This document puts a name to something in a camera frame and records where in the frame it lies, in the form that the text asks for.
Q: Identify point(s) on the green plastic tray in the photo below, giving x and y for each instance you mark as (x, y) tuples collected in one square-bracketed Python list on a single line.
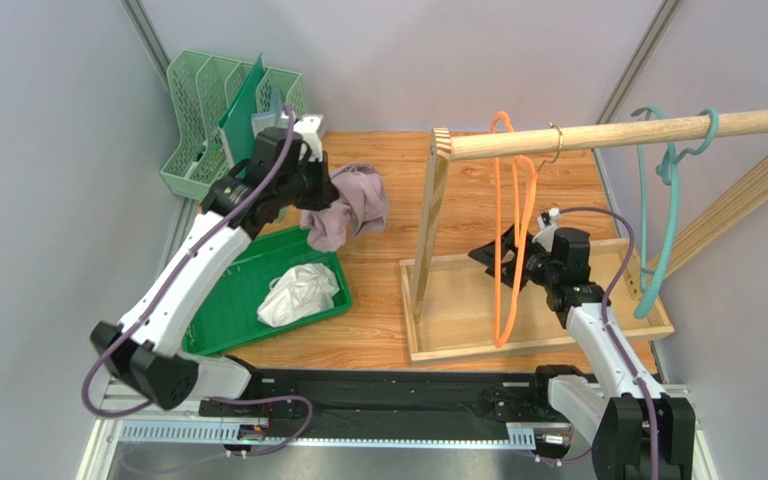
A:
[(227, 319)]

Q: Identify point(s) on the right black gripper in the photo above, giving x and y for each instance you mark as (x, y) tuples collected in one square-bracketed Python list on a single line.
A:
[(512, 264)]

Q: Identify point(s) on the light green file organizer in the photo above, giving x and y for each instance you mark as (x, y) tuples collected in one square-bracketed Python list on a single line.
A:
[(201, 89)]

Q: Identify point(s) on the wooden clothes rack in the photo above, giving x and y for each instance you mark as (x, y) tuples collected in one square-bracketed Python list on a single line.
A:
[(448, 299)]

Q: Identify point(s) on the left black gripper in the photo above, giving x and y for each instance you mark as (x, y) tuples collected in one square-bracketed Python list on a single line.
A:
[(326, 192)]

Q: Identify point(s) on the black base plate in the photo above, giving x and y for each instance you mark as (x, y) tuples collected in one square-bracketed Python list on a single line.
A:
[(394, 405)]

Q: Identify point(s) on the mauve tank top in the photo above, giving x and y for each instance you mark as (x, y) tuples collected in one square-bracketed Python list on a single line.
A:
[(362, 208)]

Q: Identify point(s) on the aluminium frame rail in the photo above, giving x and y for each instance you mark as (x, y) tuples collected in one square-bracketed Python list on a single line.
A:
[(177, 444)]

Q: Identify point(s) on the dark green folder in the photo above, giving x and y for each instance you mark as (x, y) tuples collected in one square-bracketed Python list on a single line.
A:
[(235, 125)]

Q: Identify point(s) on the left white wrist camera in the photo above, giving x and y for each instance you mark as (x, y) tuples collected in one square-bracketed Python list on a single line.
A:
[(311, 128)]

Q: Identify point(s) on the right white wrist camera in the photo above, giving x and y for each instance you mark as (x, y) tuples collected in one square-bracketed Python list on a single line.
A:
[(548, 225)]

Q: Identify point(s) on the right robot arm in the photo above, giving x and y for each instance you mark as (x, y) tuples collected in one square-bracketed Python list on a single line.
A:
[(635, 429)]

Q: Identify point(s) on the teal hanger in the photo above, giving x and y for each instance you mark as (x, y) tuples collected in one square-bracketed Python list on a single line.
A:
[(652, 278)]

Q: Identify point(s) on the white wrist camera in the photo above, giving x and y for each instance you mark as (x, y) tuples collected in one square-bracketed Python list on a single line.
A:
[(548, 225), (311, 128)]

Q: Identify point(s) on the grey mesh pouch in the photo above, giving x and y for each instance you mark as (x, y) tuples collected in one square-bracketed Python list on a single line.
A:
[(274, 116)]

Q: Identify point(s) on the white tank top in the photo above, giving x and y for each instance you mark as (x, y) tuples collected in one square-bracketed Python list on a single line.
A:
[(302, 291)]

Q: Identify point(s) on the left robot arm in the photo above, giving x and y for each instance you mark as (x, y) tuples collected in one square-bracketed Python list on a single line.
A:
[(143, 349)]

